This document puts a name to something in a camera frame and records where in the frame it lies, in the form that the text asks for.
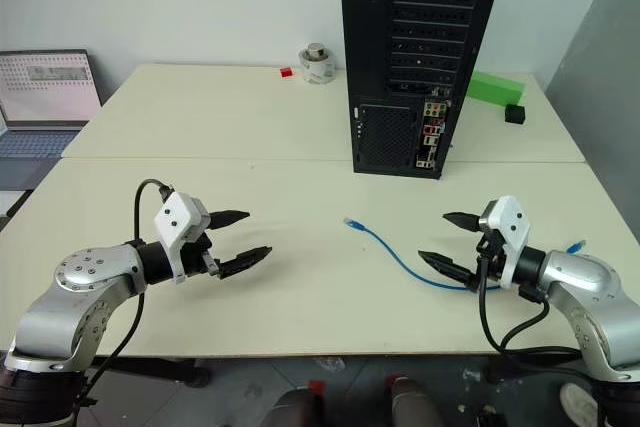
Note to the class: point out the white shoe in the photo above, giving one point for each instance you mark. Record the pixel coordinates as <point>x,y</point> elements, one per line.
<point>580,404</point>

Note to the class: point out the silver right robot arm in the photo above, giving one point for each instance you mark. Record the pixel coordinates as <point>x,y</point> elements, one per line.
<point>580,272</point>

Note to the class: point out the grey open laptop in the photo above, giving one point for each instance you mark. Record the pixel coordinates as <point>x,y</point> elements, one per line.
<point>45,87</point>

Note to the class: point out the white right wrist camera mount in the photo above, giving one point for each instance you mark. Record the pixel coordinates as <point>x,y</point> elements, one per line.
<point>510,222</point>

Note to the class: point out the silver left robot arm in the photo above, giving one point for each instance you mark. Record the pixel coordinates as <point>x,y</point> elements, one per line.
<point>75,272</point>

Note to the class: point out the green rectangular box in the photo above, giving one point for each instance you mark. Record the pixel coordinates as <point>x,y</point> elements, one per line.
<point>495,88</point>

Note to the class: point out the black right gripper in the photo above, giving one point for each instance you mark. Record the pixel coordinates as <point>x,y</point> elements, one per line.
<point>492,252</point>

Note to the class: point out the black computer tower case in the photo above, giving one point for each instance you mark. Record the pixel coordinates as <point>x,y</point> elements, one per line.
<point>380,47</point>

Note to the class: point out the small black cube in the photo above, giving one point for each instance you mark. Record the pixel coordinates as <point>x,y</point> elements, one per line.
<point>515,114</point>

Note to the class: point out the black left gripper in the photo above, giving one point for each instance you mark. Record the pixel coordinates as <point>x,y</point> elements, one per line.
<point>200,259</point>

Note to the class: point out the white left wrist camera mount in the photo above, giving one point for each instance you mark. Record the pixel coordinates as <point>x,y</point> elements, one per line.
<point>175,217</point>

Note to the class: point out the black table base foot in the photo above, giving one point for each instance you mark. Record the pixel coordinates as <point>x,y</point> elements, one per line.
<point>165,371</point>
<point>540,367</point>

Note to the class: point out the white tape roll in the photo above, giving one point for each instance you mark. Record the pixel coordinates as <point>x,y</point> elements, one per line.
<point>317,72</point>

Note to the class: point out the small red cube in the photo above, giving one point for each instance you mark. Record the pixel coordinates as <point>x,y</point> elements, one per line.
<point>286,72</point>

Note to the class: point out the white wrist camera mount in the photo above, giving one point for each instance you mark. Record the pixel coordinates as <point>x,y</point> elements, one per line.
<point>175,217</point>
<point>510,222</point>

